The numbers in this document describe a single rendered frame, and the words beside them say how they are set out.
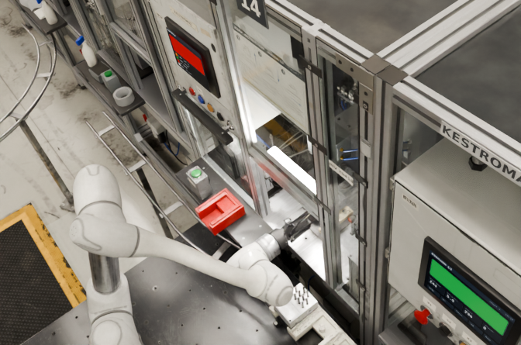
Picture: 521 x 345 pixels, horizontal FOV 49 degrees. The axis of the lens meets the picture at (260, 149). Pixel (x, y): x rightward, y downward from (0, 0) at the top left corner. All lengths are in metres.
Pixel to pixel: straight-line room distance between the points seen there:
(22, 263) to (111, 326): 1.64
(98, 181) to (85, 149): 2.35
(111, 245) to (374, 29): 0.95
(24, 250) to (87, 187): 2.01
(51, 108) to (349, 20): 3.53
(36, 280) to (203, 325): 1.49
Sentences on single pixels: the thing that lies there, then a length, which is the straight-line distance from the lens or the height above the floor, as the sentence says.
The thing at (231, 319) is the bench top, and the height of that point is 0.68.
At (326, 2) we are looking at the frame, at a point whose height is 2.01.
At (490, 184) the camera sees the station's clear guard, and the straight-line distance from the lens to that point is 1.10.
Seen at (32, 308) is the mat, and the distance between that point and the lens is 3.51.
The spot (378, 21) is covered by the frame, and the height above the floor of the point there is 2.01.
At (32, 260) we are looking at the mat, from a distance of 3.69.
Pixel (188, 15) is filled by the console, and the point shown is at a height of 1.81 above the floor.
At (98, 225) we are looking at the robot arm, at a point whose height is 1.50.
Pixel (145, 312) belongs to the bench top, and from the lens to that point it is 2.45.
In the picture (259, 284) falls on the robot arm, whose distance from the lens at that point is 1.86.
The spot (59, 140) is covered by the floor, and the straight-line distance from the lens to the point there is 4.29.
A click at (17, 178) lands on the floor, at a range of 4.20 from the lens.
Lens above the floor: 2.77
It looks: 48 degrees down
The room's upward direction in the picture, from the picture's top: 11 degrees counter-clockwise
